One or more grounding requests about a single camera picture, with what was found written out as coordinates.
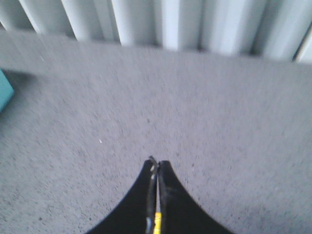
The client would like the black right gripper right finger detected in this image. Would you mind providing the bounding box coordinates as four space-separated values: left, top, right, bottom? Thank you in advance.
158 160 231 234

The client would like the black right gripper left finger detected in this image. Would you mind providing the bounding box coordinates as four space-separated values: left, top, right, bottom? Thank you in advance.
88 156 158 234

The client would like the light blue storage box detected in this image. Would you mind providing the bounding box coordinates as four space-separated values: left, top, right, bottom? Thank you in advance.
0 70 14 111

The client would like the grey pleated curtain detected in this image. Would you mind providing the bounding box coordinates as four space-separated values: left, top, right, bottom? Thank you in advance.
0 0 312 64

